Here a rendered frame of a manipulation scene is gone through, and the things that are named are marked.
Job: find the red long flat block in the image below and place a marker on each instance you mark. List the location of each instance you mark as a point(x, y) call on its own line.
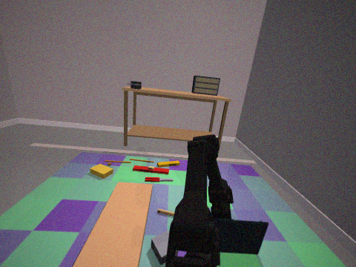
point(151, 169)

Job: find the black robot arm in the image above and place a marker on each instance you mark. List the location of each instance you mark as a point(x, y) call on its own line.
point(193, 229)

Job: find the orange panel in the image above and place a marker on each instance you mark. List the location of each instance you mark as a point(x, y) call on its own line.
point(117, 237)

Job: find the wooden-handled awl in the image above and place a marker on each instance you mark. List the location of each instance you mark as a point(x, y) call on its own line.
point(171, 213)

